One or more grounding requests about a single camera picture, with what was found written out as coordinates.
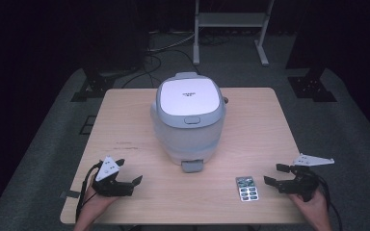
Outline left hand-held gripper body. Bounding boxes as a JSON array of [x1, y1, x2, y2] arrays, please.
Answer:
[[91, 155, 135, 197]]

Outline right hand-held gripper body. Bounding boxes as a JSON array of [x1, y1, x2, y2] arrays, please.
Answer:
[[277, 153, 335, 202]]

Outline silver pill blister pack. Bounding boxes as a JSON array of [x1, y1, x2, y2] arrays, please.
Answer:
[[235, 175, 260, 203]]

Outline white rice cooker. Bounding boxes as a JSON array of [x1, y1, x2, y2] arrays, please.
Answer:
[[149, 71, 229, 174]]

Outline person's left hand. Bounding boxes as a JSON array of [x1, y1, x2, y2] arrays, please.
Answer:
[[83, 184, 119, 212]]

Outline person's right hand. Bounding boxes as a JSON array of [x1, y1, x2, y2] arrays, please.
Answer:
[[288, 189, 330, 222]]

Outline grey tape strip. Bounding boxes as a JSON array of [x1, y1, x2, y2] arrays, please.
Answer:
[[60, 190, 82, 199]]

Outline dark floor socket plate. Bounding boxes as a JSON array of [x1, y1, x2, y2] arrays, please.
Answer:
[[79, 115, 97, 136]]

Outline black stand base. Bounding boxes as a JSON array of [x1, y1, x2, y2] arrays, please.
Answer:
[[287, 65, 337, 103], [70, 66, 143, 103]]

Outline white metal stand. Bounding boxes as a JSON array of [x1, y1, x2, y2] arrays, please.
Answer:
[[192, 0, 276, 67]]

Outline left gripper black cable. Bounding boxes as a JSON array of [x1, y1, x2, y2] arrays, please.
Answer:
[[75, 161, 103, 223]]

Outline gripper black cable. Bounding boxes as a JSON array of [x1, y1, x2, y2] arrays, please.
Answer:
[[75, 161, 103, 223], [312, 172, 344, 231]]

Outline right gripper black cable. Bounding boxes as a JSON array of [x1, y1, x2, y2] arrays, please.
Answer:
[[312, 172, 344, 231]]

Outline black floor cables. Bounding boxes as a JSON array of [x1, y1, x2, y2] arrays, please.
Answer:
[[120, 32, 201, 90]]

